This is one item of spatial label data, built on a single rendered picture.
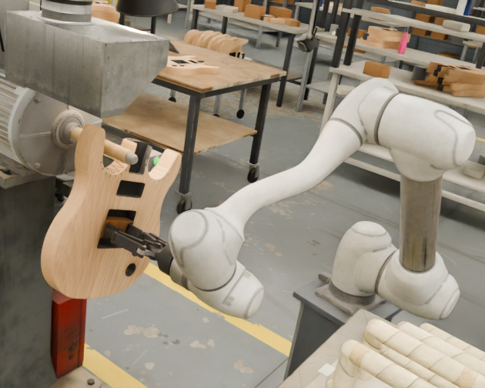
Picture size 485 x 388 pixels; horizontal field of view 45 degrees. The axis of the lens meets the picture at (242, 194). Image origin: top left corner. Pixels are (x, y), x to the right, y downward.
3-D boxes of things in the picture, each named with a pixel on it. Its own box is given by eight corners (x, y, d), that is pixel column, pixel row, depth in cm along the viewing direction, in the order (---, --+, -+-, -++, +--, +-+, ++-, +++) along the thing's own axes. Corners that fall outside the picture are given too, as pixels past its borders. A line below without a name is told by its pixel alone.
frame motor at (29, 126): (-69, 139, 156) (-76, 42, 145) (18, 124, 177) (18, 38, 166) (24, 192, 136) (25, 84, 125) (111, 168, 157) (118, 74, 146)
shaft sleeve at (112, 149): (77, 142, 141) (68, 136, 138) (83, 130, 141) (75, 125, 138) (129, 165, 132) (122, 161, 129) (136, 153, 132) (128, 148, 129)
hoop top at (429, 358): (360, 335, 95) (365, 319, 93) (369, 328, 97) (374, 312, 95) (481, 405, 84) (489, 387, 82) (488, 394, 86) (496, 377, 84)
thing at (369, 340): (349, 373, 97) (362, 328, 94) (358, 365, 100) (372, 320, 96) (366, 383, 96) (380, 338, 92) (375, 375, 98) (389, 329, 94)
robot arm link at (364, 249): (346, 265, 203) (360, 209, 194) (392, 289, 193) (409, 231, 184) (320, 279, 191) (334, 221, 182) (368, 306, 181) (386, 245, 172)
